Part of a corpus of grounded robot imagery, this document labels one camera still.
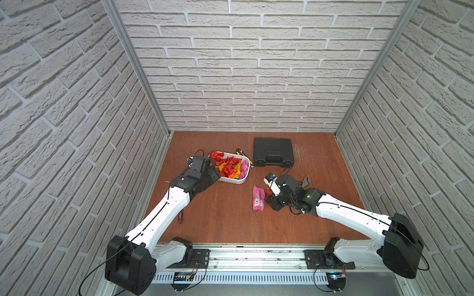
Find pink tea bag packet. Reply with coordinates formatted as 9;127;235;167
253;186;266;212

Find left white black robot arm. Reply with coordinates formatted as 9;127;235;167
104;156;220;296

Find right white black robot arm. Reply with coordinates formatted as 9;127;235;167
264;174;424;279

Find white plastic storage box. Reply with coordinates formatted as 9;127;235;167
209;151;251;185

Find yellow tea bag in box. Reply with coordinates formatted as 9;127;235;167
217;163;241;179

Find black plastic tool case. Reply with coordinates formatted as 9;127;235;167
253;138;295;168

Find right controller board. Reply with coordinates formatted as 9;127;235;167
326;273;346;293

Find controller board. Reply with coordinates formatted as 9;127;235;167
171;272;196;292
326;273;346;293

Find left controller board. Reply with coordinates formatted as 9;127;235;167
171;272;196;292

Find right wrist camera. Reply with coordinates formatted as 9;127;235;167
187;155;202;166

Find orange handled pliers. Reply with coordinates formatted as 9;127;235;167
301;176;311;187

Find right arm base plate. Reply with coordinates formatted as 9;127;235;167
304;250;356;270

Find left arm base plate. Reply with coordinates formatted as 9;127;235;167
167;249;211;269

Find aluminium front rail frame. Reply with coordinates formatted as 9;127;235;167
151;244;391;286

